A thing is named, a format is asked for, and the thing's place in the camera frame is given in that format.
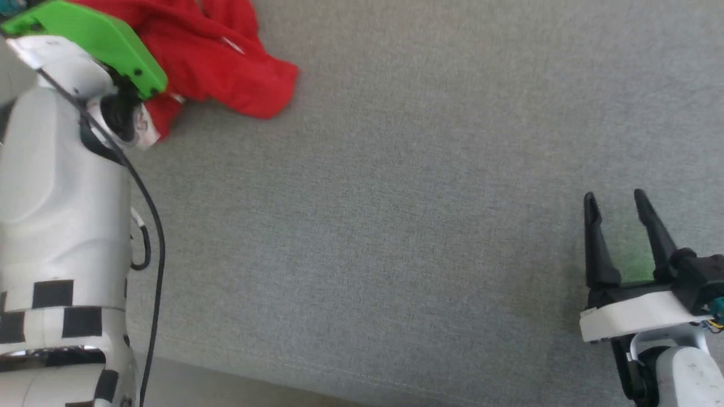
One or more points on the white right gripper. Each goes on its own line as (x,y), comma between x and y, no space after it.
(633,314)

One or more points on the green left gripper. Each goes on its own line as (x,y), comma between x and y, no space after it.
(96,34)

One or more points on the red white basketball jersey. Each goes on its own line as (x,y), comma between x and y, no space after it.
(226,73)

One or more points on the white grey robot left arm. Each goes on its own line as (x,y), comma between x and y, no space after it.
(56,198)

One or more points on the white grey robot right arm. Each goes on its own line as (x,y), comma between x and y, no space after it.
(684,373)

